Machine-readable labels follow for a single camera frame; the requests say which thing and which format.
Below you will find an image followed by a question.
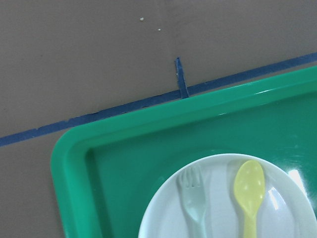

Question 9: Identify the green plastic tray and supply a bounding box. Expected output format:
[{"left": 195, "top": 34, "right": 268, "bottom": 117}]
[{"left": 51, "top": 66, "right": 317, "bottom": 238}]

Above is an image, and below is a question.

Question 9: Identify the yellow plastic spoon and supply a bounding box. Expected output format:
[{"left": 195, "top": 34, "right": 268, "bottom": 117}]
[{"left": 233, "top": 160, "right": 265, "bottom": 238}]

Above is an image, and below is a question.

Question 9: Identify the pale translucent plastic fork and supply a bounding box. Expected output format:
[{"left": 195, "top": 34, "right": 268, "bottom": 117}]
[{"left": 177, "top": 166, "right": 207, "bottom": 238}]

